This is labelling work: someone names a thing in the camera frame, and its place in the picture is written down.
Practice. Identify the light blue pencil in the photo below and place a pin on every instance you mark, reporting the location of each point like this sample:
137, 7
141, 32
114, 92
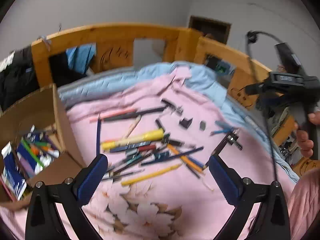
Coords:
225, 130

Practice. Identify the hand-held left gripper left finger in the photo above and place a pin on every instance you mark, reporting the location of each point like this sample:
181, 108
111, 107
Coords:
91, 180

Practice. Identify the small green box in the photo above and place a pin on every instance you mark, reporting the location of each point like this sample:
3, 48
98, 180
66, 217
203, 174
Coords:
221, 69

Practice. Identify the white patterned cloth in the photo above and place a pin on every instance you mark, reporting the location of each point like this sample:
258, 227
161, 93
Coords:
6, 61

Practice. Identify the orange pencil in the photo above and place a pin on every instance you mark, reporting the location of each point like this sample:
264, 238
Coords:
193, 166

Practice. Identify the person's right hand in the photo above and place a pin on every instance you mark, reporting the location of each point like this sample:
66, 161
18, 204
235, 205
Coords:
305, 145

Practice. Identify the black clothes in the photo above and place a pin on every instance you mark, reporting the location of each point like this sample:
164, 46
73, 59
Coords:
17, 80

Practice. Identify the pink floral blanket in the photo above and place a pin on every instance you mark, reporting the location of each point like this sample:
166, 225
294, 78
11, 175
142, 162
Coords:
140, 97

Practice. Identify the blue cloth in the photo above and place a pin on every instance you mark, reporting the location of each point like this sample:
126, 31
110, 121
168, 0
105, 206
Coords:
82, 57

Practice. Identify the long dark blue pencil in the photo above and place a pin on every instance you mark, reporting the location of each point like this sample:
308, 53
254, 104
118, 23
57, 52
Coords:
175, 156

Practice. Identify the heap of assorted stationery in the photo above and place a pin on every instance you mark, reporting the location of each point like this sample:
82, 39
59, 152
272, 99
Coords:
25, 162

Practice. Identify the yellow highlighter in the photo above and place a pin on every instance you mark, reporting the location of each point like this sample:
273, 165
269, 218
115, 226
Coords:
140, 138

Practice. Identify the beige pencil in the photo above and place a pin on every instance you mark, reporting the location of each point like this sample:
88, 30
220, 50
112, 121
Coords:
132, 127

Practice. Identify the cluster of dark pens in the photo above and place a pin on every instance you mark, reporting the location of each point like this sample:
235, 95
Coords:
130, 166

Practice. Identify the red marker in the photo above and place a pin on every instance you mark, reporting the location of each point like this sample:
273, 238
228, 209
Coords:
147, 148

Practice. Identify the yellow pencil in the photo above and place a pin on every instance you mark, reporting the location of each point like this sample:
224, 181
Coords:
150, 175

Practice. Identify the black pencil sharpener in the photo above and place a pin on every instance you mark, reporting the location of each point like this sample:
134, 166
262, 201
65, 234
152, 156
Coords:
185, 123

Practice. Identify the dark brown wall frame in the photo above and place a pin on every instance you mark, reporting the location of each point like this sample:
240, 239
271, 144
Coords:
210, 27

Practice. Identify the teal pen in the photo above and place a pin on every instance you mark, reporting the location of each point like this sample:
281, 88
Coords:
132, 158

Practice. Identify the light blue quilt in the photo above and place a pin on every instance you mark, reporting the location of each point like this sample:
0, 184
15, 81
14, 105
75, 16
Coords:
155, 71

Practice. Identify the person's pink fleece clothing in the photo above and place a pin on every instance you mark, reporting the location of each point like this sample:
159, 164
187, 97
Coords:
305, 205

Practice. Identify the purple pencil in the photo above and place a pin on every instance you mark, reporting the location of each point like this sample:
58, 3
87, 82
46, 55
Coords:
98, 135

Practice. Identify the grey eraser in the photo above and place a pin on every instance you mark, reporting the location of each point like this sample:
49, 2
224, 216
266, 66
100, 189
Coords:
203, 125

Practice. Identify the cardboard box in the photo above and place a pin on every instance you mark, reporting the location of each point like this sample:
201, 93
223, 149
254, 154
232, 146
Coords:
45, 102

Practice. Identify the pink pencil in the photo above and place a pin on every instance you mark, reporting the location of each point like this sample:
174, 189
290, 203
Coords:
112, 115

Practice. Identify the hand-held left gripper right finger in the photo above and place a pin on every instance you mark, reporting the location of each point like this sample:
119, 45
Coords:
223, 180

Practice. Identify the dark blue pen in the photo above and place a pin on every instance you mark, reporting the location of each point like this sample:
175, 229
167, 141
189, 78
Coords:
130, 147

